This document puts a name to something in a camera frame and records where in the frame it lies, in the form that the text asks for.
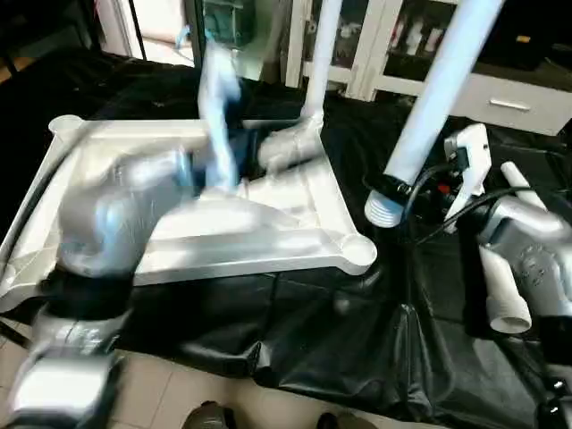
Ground white plastic table top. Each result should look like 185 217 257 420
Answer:
0 114 378 314

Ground white plastic table leg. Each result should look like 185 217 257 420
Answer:
364 0 503 229
300 0 344 135
477 243 534 336
500 161 540 199

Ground teal plastic stool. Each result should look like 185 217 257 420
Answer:
202 0 269 63

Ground white drawer unit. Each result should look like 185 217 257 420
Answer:
460 71 572 137

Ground white glass door cabinet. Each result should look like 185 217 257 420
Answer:
284 0 466 101

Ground black table mat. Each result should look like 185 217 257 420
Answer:
0 49 572 425

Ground black right robot foot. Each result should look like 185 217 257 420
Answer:
315 409 369 429

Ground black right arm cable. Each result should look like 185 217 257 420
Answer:
402 161 537 247

